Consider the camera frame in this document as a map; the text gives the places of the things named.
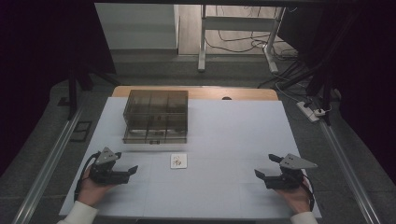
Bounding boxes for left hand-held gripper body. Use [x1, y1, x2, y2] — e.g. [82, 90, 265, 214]
[89, 147, 131, 186]

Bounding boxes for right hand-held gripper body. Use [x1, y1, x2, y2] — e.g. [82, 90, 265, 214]
[264, 153, 318, 190]

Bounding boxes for small white square card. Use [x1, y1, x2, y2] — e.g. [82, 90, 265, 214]
[170, 153, 189, 170]

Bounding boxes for translucent brown drawer box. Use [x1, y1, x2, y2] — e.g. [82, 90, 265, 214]
[122, 89, 190, 146]

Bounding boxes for person's left hand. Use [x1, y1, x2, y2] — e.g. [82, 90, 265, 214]
[77, 165, 117, 208]

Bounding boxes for person's right hand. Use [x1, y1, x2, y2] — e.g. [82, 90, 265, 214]
[275, 181, 313, 215]

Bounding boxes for white power strip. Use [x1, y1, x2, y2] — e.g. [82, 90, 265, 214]
[295, 101, 320, 123]

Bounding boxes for white table mat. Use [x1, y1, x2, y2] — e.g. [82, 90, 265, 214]
[58, 96, 322, 219]

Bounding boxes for wooden table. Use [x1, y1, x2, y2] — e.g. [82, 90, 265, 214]
[111, 85, 279, 102]

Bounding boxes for dark curtain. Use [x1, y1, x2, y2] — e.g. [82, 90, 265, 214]
[0, 0, 118, 176]
[276, 0, 396, 185]

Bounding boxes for left hand-held gripper black cable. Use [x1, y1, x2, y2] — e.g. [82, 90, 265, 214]
[73, 150, 103, 203]

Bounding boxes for hand-held gripper black cable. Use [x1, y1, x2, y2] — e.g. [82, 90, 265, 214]
[302, 174, 316, 213]
[73, 150, 103, 203]

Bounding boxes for right hand-held gripper black cable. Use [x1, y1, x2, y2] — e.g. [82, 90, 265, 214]
[302, 174, 316, 213]

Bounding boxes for black rectangular frame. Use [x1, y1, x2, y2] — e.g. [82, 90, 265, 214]
[70, 120, 93, 144]

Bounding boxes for metal floor rail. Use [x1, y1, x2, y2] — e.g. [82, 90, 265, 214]
[10, 101, 87, 224]
[319, 119, 383, 224]

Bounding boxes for black cables on floor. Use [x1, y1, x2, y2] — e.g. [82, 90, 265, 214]
[204, 5, 316, 104]

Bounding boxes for white metal desk frame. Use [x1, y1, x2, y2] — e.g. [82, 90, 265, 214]
[197, 4, 287, 75]

